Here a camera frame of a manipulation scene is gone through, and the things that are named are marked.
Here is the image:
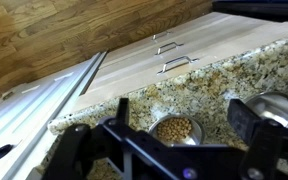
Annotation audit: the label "wooden drawer cabinet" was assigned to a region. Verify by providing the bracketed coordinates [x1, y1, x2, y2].
[73, 11, 288, 113]

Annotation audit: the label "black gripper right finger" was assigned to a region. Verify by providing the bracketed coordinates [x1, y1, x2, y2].
[227, 98, 288, 180]

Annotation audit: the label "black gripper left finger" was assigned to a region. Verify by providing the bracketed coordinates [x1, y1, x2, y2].
[42, 97, 198, 180]

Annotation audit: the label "chickpeas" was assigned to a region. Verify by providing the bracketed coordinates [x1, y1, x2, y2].
[156, 116, 193, 143]

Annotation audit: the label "silver drawer handle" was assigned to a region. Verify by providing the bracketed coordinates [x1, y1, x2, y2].
[156, 55, 200, 76]
[152, 30, 172, 41]
[155, 41, 184, 56]

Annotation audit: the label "empty steel bowl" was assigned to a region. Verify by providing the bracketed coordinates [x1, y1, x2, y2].
[243, 91, 288, 129]

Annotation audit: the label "steel bowl holding chickpeas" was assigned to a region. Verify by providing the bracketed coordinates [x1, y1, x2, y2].
[148, 114, 206, 148]

